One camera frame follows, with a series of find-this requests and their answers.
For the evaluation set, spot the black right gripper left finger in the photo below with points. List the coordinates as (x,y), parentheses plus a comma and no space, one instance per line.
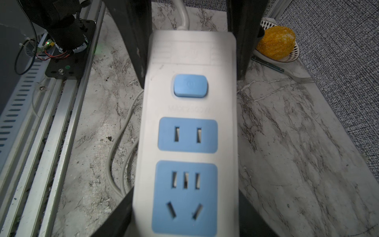
(133,18)

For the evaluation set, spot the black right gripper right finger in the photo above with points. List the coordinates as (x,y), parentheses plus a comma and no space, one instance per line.
(244,21)

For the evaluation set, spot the white blue power strip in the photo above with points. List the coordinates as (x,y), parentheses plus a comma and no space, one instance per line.
(186,182)

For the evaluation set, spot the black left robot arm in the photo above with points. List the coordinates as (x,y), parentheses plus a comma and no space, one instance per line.
(57,17)

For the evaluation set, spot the white patterned bowl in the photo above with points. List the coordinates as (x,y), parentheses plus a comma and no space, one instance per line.
(293,56)

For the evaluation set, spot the yellow mesh sponge ball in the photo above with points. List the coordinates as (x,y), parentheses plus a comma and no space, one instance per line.
(278,42)

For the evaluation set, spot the silver fork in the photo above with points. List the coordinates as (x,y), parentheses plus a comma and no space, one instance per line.
(280,70)

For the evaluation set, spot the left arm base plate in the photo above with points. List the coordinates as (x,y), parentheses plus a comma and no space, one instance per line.
(69,65)

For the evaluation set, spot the grey slotted cable duct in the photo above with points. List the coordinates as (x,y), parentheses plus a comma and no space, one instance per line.
(17,107)

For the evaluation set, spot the aluminium rail frame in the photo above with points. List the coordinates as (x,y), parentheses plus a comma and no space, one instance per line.
(33,175)

